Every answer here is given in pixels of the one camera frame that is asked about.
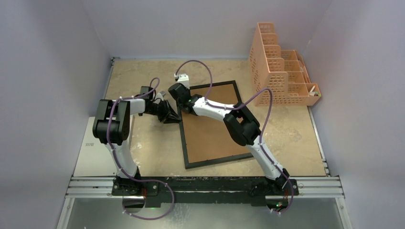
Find orange plastic organizer basket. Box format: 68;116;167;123
248;22;321;106

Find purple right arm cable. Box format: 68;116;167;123
174;60;295;216

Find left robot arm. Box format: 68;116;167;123
92;86;181;195

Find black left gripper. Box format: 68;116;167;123
147;101;181;125

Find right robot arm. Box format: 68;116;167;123
168;83;294;194

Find white sheet on table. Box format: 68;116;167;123
73;117;117;177

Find small items in organizer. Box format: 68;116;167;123
309;85;321;96

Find black picture frame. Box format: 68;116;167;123
176;80;257;170

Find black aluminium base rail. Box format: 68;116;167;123
65;177;344;208

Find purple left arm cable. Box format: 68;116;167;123
106;77;175;221

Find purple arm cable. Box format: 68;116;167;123
174;60;295;216
106;77;175;221

